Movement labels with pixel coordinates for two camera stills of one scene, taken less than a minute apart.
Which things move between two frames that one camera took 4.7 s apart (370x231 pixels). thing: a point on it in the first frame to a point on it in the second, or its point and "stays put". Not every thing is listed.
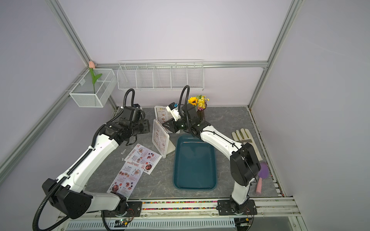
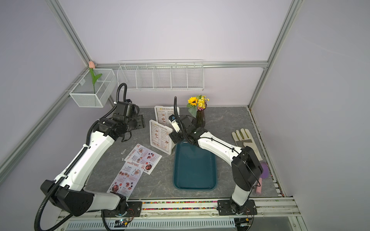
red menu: (126, 178) stays put
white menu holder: (161, 139) stays put
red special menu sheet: (142, 155) stays put
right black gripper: (172, 125) to (174, 137)
